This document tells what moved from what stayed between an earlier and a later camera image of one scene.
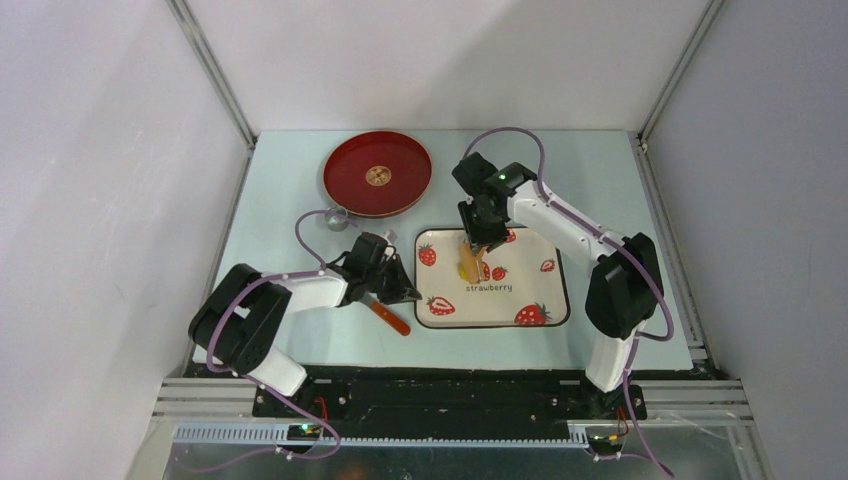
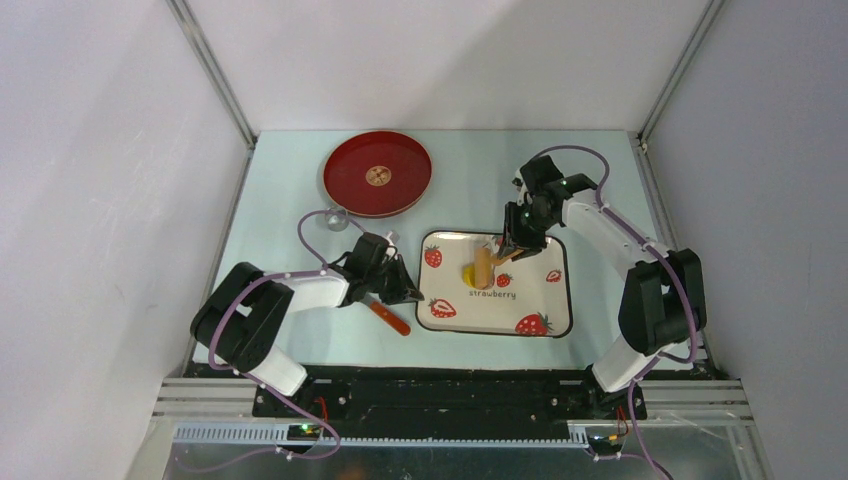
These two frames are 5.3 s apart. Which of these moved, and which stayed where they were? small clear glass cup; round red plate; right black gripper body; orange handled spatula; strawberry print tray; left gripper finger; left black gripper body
Moved: right black gripper body
Stayed: left black gripper body; strawberry print tray; round red plate; orange handled spatula; small clear glass cup; left gripper finger
